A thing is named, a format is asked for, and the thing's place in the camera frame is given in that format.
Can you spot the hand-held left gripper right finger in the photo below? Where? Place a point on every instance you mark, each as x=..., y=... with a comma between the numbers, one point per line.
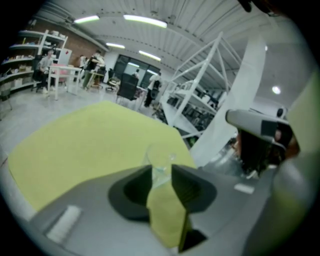
x=225, y=207

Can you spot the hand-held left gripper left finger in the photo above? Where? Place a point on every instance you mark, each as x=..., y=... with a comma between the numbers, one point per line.
x=95, y=215

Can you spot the green tablecloth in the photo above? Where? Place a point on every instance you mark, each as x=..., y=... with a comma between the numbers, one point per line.
x=87, y=140

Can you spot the white metal shelving unit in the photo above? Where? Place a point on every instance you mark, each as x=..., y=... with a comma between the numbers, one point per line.
x=190, y=100

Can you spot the round ceiling light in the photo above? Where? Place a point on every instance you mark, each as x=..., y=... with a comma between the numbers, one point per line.
x=276, y=89

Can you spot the black office chair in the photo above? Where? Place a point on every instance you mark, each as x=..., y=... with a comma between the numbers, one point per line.
x=128, y=87

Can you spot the patterned swivel chair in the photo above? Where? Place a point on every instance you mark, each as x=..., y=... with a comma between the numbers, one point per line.
x=113, y=83

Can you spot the round wooden table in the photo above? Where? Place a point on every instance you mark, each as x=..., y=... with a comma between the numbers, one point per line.
x=97, y=76

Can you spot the pink sofa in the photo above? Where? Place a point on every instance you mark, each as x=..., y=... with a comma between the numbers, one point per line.
x=65, y=75

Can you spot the white rectangular table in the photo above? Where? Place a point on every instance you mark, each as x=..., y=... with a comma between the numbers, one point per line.
x=63, y=71

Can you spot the white board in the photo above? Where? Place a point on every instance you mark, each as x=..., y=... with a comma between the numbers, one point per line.
x=65, y=56

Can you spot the long ceiling light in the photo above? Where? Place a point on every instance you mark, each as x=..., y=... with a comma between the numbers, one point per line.
x=115, y=45
x=86, y=19
x=145, y=21
x=150, y=55

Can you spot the tall white shelf rack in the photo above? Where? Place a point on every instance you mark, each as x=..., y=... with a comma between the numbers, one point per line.
x=53, y=41

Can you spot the grey head-worn camera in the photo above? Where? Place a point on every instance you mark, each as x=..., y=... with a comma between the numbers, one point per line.
x=250, y=117

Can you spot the long white wall shelves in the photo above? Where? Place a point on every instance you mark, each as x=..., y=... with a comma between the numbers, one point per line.
x=17, y=62

